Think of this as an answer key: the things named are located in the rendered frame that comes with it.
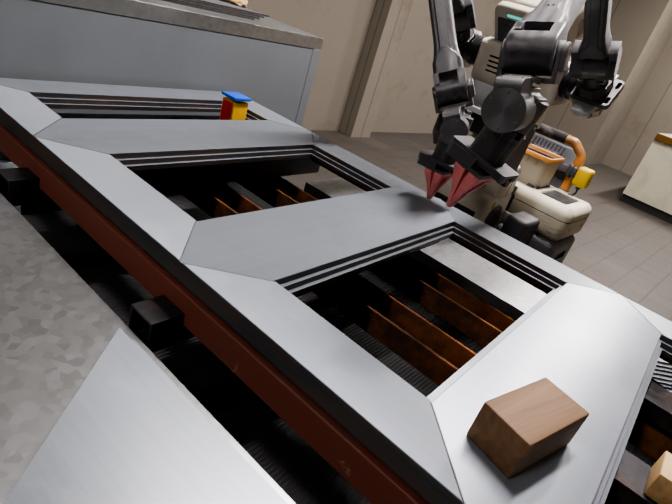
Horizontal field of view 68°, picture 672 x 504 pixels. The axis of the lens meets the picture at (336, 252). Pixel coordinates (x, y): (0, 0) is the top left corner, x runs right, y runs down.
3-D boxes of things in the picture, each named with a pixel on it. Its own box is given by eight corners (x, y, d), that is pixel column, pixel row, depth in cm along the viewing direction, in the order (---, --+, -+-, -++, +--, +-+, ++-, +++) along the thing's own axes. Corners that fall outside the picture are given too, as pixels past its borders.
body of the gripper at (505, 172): (496, 187, 72) (530, 144, 68) (445, 145, 76) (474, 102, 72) (512, 184, 77) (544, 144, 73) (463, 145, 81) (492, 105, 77)
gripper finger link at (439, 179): (430, 204, 115) (445, 166, 111) (405, 191, 118) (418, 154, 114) (444, 201, 120) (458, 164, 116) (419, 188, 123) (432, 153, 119)
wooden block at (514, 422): (508, 480, 50) (530, 446, 47) (464, 434, 53) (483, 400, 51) (569, 444, 57) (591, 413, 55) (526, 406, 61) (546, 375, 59)
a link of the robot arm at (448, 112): (473, 77, 108) (433, 86, 111) (470, 80, 98) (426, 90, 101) (481, 132, 111) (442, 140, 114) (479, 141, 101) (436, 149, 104)
